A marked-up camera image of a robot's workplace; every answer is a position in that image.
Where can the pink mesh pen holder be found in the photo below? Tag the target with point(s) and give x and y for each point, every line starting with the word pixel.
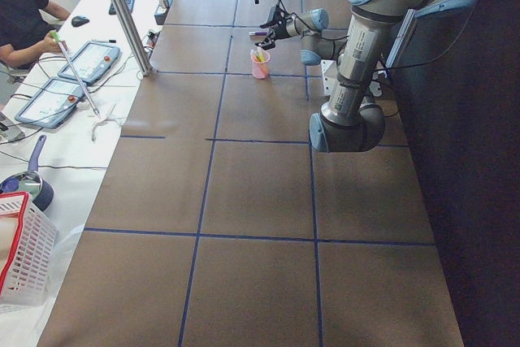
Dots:
pixel 260 70

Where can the upper orange connector board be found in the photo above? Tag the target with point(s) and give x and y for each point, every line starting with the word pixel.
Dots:
pixel 151 39

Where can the upper teach pendant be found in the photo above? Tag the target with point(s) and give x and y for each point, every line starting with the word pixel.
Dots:
pixel 93 60

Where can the teach pendant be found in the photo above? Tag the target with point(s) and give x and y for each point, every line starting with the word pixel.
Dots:
pixel 93 60
pixel 52 104

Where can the black computer mouse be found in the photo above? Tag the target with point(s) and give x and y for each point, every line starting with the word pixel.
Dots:
pixel 79 20

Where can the long metal rod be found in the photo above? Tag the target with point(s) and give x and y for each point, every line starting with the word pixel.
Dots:
pixel 55 37

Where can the lower teach pendant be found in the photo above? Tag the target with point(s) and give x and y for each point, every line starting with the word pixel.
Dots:
pixel 52 104

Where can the seated person black shirt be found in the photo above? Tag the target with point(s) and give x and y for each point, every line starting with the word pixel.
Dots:
pixel 25 35

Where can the white plastic basket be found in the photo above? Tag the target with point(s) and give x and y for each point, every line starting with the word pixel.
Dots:
pixel 27 242

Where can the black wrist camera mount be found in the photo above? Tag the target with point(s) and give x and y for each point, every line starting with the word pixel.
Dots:
pixel 278 15

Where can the aluminium profile post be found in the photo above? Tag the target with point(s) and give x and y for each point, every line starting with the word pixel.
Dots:
pixel 134 39

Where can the blue bowl with handle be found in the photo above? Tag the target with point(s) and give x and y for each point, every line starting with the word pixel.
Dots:
pixel 31 181

